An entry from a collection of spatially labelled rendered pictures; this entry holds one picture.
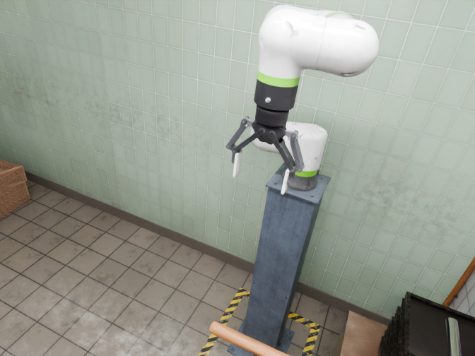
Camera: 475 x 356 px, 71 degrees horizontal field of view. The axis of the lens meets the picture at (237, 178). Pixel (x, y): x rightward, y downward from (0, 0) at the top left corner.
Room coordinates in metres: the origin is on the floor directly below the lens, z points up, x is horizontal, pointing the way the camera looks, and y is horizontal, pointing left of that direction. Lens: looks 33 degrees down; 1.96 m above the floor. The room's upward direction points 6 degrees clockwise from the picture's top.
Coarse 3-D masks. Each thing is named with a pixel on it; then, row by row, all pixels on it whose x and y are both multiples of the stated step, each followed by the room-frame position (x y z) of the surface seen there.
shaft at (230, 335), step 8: (216, 328) 0.48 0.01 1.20; (224, 328) 0.48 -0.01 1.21; (232, 328) 0.49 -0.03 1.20; (224, 336) 0.47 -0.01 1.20; (232, 336) 0.46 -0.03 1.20; (240, 336) 0.46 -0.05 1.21; (248, 336) 0.47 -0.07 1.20; (240, 344) 0.45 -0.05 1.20; (248, 344) 0.45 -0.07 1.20; (256, 344) 0.45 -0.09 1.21; (264, 344) 0.45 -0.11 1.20; (256, 352) 0.44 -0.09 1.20; (264, 352) 0.43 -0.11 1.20; (272, 352) 0.43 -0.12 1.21; (280, 352) 0.44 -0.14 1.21
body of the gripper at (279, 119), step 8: (256, 112) 0.72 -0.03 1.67; (264, 112) 0.70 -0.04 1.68; (272, 112) 0.70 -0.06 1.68; (280, 112) 0.70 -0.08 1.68; (288, 112) 0.73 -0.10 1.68; (256, 120) 0.73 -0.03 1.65; (264, 120) 0.70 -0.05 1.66; (272, 120) 0.70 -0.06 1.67; (280, 120) 0.70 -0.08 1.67; (256, 128) 0.73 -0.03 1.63; (264, 128) 0.73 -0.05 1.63; (272, 128) 0.72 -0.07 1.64; (280, 128) 0.71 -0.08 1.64; (264, 136) 0.72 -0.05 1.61; (280, 136) 0.71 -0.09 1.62
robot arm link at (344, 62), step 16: (336, 16) 0.99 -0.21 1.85; (336, 32) 0.68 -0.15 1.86; (352, 32) 0.68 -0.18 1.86; (368, 32) 0.68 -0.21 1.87; (320, 48) 0.68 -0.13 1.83; (336, 48) 0.67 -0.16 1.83; (352, 48) 0.66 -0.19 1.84; (368, 48) 0.67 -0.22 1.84; (320, 64) 0.68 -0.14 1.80; (336, 64) 0.67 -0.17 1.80; (352, 64) 0.67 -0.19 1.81; (368, 64) 0.68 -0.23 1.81
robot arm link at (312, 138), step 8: (288, 128) 1.17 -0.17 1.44; (296, 128) 1.17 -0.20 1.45; (304, 128) 1.17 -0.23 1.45; (312, 128) 1.18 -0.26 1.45; (320, 128) 1.19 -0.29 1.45; (304, 136) 1.13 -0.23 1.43; (312, 136) 1.13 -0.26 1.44; (320, 136) 1.14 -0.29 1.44; (288, 144) 1.14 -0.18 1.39; (304, 144) 1.13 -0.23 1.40; (312, 144) 1.13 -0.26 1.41; (320, 144) 1.13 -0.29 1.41; (304, 152) 1.13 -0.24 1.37; (312, 152) 1.13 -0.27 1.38; (320, 152) 1.14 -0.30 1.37; (304, 160) 1.13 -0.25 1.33; (312, 160) 1.13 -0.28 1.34; (320, 160) 1.16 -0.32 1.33; (304, 168) 1.13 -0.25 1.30; (312, 168) 1.13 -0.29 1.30; (304, 176) 1.13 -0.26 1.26
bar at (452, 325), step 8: (448, 320) 0.60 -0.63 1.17; (456, 320) 0.60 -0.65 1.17; (448, 328) 0.58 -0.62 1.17; (456, 328) 0.58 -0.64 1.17; (448, 336) 0.56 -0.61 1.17; (456, 336) 0.55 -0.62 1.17; (448, 344) 0.53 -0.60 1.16; (456, 344) 0.53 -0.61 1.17; (448, 352) 0.51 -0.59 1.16; (456, 352) 0.50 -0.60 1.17
